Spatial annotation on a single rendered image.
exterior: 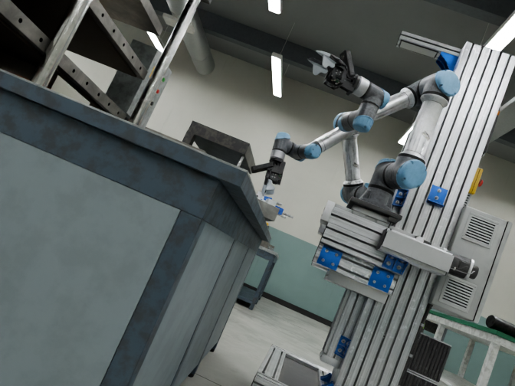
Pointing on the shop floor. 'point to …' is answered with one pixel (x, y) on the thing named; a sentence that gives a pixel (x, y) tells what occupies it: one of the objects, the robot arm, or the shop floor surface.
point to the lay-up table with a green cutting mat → (495, 340)
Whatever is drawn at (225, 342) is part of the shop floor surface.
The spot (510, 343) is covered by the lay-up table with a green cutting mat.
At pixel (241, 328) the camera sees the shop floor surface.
